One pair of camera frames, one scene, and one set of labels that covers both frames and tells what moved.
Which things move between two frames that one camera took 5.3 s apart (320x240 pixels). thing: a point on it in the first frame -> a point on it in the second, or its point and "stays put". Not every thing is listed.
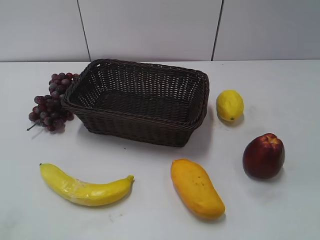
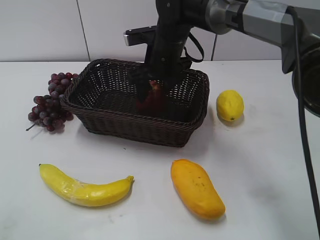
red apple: (263, 156) -> (154, 105)
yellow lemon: (230, 105) stays put
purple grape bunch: (49, 110) stays put
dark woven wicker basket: (138, 102) stays put
